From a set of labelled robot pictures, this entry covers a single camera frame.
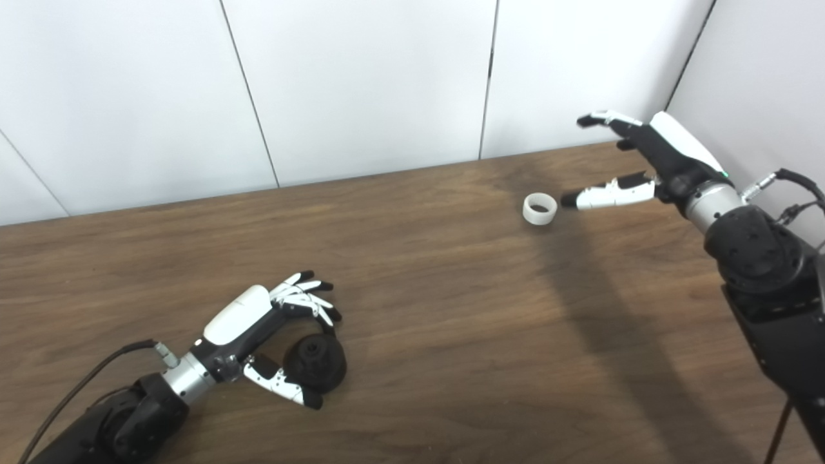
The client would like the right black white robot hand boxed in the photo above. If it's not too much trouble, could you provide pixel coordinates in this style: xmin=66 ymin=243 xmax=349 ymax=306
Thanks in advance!
xmin=561 ymin=110 xmax=733 ymax=212

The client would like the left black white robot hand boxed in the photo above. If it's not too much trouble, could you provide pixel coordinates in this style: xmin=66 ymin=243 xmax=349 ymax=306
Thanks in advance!
xmin=190 ymin=271 xmax=343 ymax=411

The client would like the round black plastic part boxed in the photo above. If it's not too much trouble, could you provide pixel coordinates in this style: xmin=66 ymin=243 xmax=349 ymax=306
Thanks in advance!
xmin=284 ymin=334 xmax=348 ymax=393

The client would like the white plastic ring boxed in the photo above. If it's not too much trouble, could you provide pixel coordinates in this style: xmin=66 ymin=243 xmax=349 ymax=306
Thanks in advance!
xmin=523 ymin=193 xmax=559 ymax=226

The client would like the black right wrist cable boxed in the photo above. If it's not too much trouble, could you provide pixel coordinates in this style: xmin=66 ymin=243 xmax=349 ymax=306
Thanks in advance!
xmin=740 ymin=168 xmax=825 ymax=227

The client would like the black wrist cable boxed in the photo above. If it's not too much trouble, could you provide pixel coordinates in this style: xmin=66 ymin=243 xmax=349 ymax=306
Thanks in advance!
xmin=740 ymin=168 xmax=825 ymax=227
xmin=16 ymin=340 xmax=182 ymax=464

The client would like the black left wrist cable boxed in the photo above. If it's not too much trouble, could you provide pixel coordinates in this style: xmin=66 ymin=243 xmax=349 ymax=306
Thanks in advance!
xmin=16 ymin=340 xmax=182 ymax=464

